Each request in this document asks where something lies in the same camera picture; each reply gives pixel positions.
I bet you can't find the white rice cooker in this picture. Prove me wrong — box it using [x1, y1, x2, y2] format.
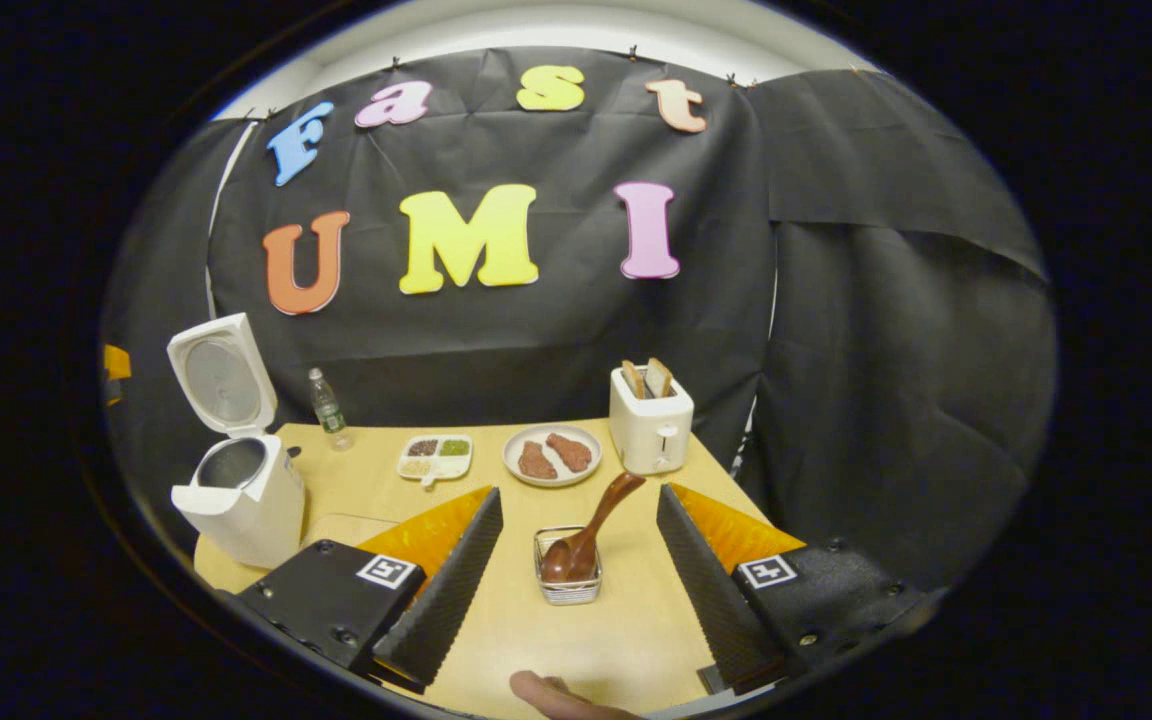
[166, 312, 307, 571]

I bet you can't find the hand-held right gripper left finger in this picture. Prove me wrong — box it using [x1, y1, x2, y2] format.
[236, 486, 505, 693]

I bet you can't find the brown meat piece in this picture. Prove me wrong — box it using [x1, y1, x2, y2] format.
[518, 440, 559, 481]
[546, 432, 594, 474]

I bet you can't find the metal wire chopstick holder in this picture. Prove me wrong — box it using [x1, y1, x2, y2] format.
[533, 525, 604, 607]

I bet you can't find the white round plate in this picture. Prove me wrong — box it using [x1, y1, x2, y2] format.
[502, 424, 604, 489]

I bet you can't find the white toaster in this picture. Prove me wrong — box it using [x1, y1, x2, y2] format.
[609, 366, 696, 477]

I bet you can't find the white divided grain dish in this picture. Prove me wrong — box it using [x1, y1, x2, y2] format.
[396, 433, 475, 488]

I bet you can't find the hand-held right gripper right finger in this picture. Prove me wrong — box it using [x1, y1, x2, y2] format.
[656, 483, 947, 696]

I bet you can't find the brown wooden spoon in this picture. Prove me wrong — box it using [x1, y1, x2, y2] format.
[539, 472, 647, 586]

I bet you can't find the clear plastic water bottle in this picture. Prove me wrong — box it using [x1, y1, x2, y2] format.
[309, 367, 355, 453]

